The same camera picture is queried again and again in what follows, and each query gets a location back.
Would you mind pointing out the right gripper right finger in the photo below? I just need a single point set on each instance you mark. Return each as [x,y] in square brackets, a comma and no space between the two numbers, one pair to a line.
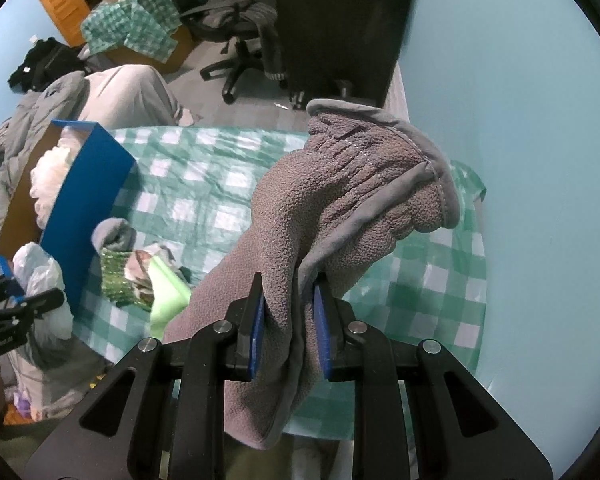
[419,413]

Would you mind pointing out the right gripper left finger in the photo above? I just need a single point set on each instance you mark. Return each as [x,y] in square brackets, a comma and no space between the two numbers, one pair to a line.
[159,400]

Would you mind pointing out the white plastic bag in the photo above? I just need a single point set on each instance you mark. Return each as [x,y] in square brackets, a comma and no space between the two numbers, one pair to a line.
[36,271]

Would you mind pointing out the patterned cloth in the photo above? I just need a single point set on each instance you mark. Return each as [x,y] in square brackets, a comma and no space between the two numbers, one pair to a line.
[137,265]

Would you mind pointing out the lime green cloth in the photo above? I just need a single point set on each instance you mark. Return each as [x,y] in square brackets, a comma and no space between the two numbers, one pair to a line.
[171,295]

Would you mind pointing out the white mesh bath loofah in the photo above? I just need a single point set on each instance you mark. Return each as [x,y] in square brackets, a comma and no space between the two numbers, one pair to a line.
[50,172]

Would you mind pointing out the grey fleece mitten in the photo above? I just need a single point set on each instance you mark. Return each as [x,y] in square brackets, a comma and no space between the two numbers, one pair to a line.
[363,181]

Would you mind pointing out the green knitted scrub pad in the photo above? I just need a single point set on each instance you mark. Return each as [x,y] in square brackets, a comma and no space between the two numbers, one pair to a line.
[114,286]

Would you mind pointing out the light grey rolled sock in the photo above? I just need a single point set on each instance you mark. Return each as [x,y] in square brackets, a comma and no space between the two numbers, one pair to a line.
[115,234]

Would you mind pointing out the blue cardboard box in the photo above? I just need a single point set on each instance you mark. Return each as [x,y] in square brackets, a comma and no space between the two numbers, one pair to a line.
[85,198]

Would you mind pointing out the grey puffer jacket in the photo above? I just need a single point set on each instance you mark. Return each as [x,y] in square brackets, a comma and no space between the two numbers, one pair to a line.
[20,132]

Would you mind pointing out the grey covered bed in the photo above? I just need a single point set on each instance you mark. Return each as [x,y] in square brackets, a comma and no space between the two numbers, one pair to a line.
[130,96]

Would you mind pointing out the black backpack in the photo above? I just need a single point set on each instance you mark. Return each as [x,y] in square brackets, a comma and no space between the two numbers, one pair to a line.
[45,62]

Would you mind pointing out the black office chair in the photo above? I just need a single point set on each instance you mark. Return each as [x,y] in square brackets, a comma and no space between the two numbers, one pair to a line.
[250,26]

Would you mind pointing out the large black cabinet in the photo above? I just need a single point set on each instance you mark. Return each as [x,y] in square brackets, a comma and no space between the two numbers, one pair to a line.
[343,49]

